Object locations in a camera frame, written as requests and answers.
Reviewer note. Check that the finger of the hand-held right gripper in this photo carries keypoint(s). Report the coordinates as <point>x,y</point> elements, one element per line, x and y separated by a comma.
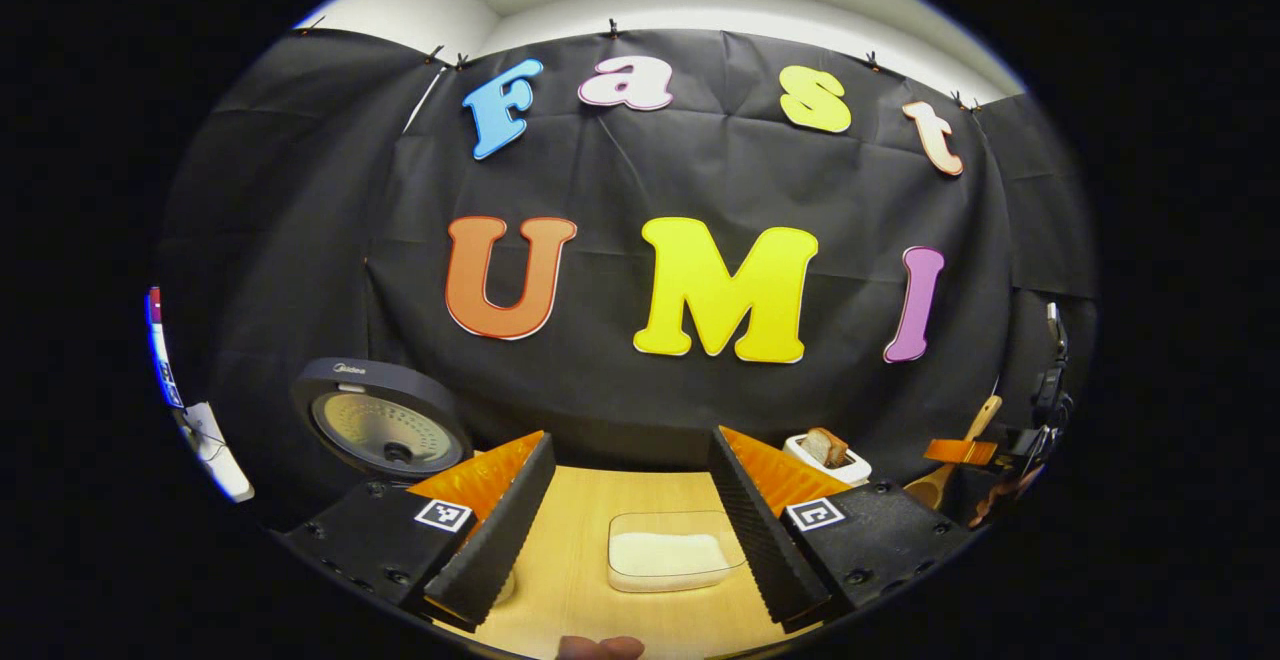
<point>960,452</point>

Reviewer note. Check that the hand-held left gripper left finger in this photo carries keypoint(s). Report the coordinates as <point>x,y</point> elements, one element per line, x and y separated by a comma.
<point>500,540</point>

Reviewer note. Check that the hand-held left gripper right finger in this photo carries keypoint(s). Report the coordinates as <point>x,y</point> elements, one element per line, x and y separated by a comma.
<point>760,540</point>

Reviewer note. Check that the wooden spoon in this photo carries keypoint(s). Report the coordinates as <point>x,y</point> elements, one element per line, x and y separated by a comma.
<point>930,488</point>

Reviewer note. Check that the clear container of rice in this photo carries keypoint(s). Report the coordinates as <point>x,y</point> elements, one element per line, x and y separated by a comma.
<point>665,555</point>

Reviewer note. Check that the dark grey rice cooker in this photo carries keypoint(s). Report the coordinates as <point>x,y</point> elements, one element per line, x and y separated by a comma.
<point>375,420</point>

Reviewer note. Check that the white toaster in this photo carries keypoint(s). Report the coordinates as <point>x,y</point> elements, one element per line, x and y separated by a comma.
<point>850,468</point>

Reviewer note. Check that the toasted bread slice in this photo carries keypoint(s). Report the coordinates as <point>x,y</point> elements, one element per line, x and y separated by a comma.
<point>825,448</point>

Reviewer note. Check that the white side table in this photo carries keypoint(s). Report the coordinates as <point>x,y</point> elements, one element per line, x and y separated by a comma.
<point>220,460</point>

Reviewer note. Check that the black backdrop cloth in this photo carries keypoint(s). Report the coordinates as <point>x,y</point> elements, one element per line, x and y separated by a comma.
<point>300,240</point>

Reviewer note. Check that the computer monitor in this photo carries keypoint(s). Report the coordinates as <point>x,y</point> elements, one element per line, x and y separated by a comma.
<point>162,360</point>

